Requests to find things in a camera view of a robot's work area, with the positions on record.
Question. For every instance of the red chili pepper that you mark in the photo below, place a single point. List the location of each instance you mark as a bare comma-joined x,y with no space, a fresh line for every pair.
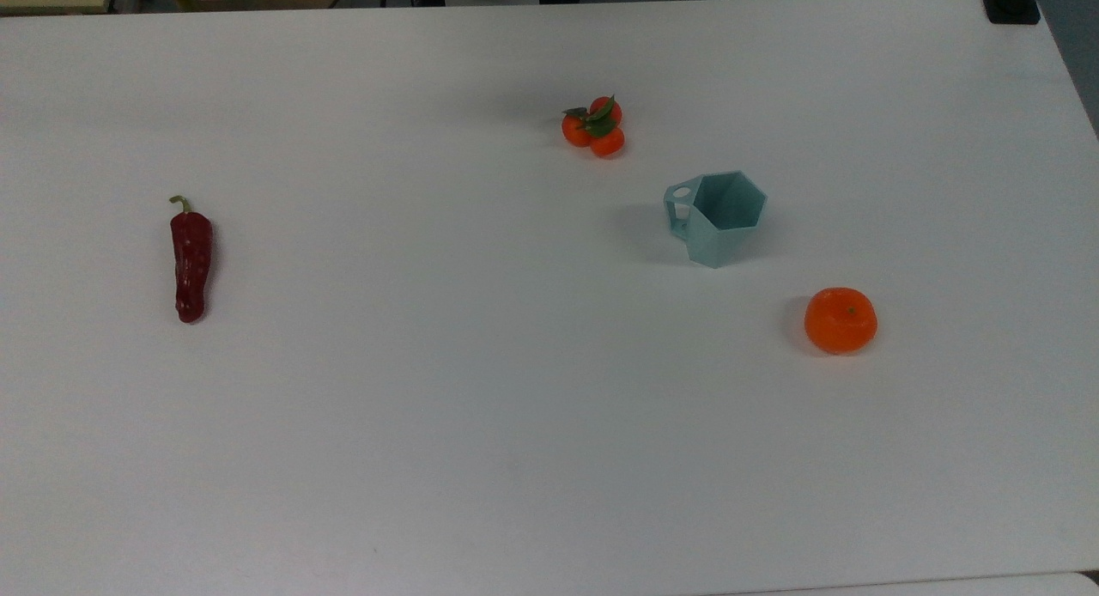
191,261

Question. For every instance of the large orange mandarin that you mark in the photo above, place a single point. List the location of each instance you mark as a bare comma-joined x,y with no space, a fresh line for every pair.
840,323

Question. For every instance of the teal hexagonal mug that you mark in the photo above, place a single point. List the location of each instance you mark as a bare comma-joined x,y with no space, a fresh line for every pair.
713,240

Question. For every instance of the small tangerine cluster with leaves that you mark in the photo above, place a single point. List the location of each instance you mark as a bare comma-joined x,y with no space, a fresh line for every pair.
605,141

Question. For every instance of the black table clamp mount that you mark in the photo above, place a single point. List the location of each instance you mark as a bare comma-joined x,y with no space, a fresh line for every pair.
1011,5

